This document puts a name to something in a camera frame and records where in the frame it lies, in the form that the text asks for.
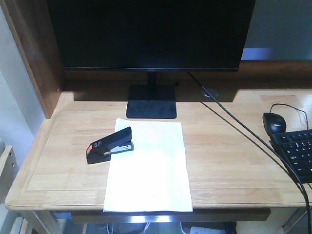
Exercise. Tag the white paper sheet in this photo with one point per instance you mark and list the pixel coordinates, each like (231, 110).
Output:
(153, 176)

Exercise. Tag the black keyboard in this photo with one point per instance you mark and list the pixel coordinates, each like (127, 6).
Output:
(296, 149)

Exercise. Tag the black computer mouse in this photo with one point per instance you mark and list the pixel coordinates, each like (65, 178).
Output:
(273, 123)

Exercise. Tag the black computer monitor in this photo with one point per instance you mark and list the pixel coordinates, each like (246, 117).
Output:
(152, 36)

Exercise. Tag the black stapler with orange tab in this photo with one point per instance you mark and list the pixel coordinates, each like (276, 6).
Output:
(102, 149)

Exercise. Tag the wooden desk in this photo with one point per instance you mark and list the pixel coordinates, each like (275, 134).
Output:
(231, 178)

